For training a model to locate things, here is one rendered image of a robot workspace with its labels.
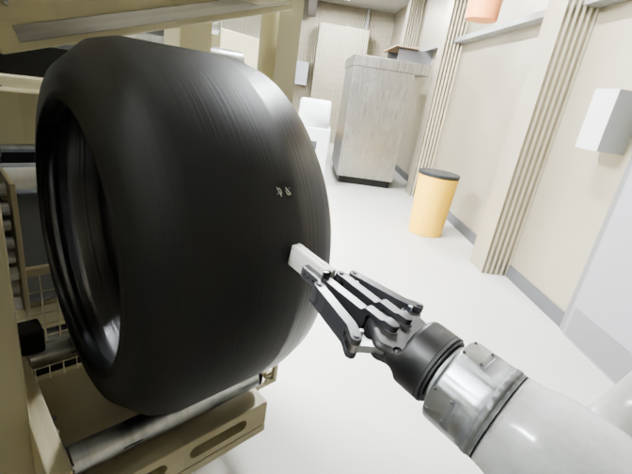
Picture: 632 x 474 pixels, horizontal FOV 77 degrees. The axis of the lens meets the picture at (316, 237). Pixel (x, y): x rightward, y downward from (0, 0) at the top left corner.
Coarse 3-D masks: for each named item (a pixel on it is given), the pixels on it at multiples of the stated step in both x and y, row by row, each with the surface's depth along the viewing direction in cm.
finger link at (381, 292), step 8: (352, 272) 50; (360, 280) 49; (368, 280) 49; (368, 288) 49; (376, 288) 48; (384, 288) 48; (384, 296) 48; (392, 296) 47; (400, 296) 47; (400, 304) 47; (408, 304) 46; (416, 304) 47
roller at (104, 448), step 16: (240, 384) 76; (256, 384) 79; (208, 400) 72; (224, 400) 74; (144, 416) 65; (160, 416) 66; (176, 416) 68; (192, 416) 70; (112, 432) 62; (128, 432) 63; (144, 432) 64; (160, 432) 66; (80, 448) 58; (96, 448) 59; (112, 448) 61; (128, 448) 62; (80, 464) 58; (96, 464) 59
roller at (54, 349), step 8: (48, 344) 78; (56, 344) 78; (64, 344) 79; (72, 344) 80; (40, 352) 76; (48, 352) 77; (56, 352) 78; (64, 352) 79; (72, 352) 80; (32, 360) 75; (40, 360) 76; (48, 360) 77; (56, 360) 79; (32, 368) 76
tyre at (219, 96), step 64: (64, 64) 53; (128, 64) 47; (192, 64) 53; (64, 128) 76; (128, 128) 44; (192, 128) 46; (256, 128) 52; (64, 192) 82; (128, 192) 43; (192, 192) 44; (256, 192) 49; (320, 192) 57; (64, 256) 82; (128, 256) 45; (192, 256) 44; (256, 256) 49; (320, 256) 57; (128, 320) 48; (192, 320) 46; (256, 320) 52; (128, 384) 53; (192, 384) 51
